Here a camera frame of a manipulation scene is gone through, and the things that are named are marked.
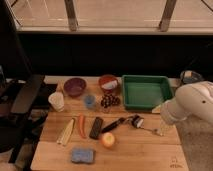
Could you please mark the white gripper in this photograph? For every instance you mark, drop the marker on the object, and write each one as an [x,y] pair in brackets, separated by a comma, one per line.
[168,112]

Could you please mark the blue sponge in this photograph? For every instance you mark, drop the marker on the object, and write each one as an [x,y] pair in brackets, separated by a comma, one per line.
[82,155]

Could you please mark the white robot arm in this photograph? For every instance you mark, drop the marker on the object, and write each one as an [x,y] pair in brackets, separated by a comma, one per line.
[190,99]

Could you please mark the green plastic tray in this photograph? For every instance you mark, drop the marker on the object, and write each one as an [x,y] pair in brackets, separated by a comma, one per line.
[145,92]

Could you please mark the metal spoon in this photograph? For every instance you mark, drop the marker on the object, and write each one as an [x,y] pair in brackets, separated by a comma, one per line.
[153,131]

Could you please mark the black white small object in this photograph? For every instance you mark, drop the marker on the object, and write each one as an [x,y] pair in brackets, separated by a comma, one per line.
[137,121]

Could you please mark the grey round dish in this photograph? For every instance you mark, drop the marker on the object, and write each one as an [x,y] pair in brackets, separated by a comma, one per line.
[189,76]

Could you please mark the dark purple grapes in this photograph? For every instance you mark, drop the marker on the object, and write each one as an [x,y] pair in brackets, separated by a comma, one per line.
[109,100]

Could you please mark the yellow red apple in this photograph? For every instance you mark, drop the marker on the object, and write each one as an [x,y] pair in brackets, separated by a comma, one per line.
[108,140]

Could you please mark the red bowl with white item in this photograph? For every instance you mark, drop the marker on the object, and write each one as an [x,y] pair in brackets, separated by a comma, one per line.
[108,83]

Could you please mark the black remote control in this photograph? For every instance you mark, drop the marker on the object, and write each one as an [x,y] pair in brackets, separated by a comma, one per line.
[96,128]

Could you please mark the blue small cup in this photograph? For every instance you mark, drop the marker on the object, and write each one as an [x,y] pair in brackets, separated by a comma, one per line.
[89,101]

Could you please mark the orange carrot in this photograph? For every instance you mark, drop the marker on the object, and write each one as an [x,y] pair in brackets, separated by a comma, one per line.
[81,121]

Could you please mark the purple bowl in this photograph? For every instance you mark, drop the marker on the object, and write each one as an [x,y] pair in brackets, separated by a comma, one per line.
[74,87]

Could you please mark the white plastic cup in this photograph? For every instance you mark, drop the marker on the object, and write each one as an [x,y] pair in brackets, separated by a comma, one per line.
[56,99]

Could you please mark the black chair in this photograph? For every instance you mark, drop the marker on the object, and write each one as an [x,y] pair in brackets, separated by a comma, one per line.
[17,125]

